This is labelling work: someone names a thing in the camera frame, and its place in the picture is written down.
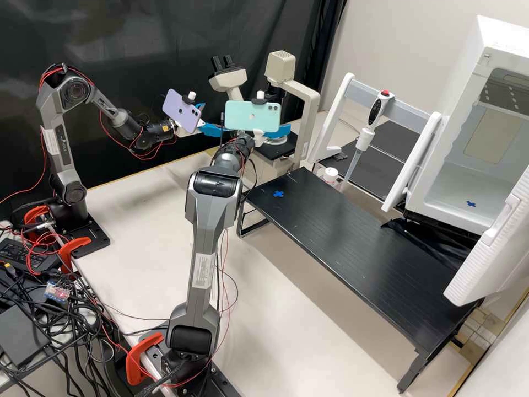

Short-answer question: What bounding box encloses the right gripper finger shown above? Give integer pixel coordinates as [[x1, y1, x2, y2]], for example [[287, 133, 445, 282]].
[[264, 122, 293, 142]]

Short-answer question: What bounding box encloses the cream microscope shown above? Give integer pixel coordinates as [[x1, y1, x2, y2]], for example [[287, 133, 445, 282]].
[[208, 50, 321, 176]]

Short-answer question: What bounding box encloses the pipette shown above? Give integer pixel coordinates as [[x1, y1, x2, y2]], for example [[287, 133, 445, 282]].
[[339, 89, 396, 193]]

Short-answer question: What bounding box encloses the long black platform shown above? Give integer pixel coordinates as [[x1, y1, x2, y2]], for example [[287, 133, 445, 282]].
[[236, 167, 482, 394]]

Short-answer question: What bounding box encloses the white pipette stand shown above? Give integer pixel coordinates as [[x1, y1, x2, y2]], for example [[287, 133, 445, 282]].
[[307, 72, 444, 213]]

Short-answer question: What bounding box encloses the orange clamp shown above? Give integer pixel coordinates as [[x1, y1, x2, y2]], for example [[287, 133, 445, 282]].
[[125, 332, 165, 386], [23, 205, 53, 233], [57, 236, 93, 275]]

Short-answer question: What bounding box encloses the white incubator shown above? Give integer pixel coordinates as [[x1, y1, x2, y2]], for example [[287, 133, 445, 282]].
[[404, 14, 529, 239]]

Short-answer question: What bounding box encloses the small circuit board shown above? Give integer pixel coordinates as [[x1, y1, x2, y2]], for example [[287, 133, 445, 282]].
[[44, 283, 69, 302]]

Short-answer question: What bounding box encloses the black power adapter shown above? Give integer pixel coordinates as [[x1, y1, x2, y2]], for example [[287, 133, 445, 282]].
[[0, 238, 62, 275]]

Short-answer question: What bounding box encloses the incubator door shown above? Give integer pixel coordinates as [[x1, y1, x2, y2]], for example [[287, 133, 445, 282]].
[[442, 167, 529, 308]]

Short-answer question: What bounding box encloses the flat black box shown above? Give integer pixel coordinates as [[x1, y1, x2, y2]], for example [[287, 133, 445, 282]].
[[0, 305, 51, 369]]

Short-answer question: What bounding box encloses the left wrist camera phone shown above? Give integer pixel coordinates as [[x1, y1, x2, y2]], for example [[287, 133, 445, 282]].
[[161, 89, 207, 135]]

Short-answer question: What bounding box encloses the wrist camera phone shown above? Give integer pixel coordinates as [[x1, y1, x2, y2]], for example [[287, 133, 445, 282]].
[[161, 89, 207, 135], [224, 92, 283, 134]]

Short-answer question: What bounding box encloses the right wrist camera phone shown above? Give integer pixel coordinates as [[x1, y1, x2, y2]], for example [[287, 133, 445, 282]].
[[224, 92, 283, 134]]

